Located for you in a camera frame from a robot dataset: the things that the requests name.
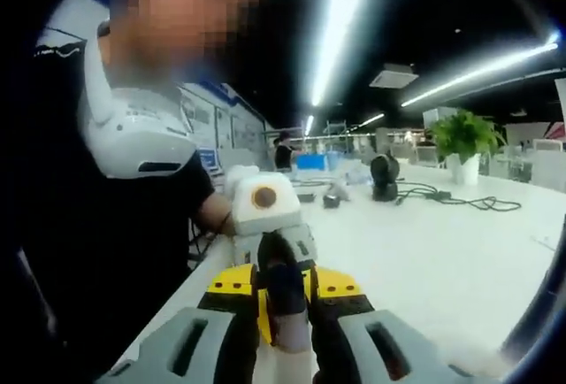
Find white printed wall board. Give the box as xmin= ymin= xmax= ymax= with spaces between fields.
xmin=179 ymin=81 xmax=269 ymax=168

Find background office desks and chairs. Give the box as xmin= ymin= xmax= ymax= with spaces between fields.
xmin=375 ymin=127 xmax=566 ymax=190

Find white worn chest device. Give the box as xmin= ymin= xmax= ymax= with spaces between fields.
xmin=77 ymin=20 xmax=198 ymax=180

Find grey black device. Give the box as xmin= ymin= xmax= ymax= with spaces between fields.
xmin=322 ymin=180 xmax=353 ymax=208

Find ceiling air vent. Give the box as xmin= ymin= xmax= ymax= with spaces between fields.
xmin=369 ymin=63 xmax=419 ymax=89

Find potted green plant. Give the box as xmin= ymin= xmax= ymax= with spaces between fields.
xmin=426 ymin=109 xmax=508 ymax=186

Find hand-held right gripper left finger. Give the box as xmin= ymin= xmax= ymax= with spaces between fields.
xmin=95 ymin=264 xmax=262 ymax=384

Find white table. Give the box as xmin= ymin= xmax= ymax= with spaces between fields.
xmin=95 ymin=160 xmax=566 ymax=384

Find blue plastic box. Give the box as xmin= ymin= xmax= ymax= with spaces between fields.
xmin=295 ymin=153 xmax=331 ymax=172

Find black power cable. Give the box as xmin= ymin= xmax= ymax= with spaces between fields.
xmin=395 ymin=182 xmax=523 ymax=213

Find clear plastic bag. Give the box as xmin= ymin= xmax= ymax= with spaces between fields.
xmin=344 ymin=166 xmax=372 ymax=184

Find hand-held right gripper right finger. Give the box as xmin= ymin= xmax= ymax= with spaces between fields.
xmin=309 ymin=266 xmax=478 ymax=384

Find black desk fan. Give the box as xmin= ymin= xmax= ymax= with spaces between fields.
xmin=370 ymin=153 xmax=402 ymax=203

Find person in black shirt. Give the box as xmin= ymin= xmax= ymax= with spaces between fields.
xmin=0 ymin=38 xmax=218 ymax=367

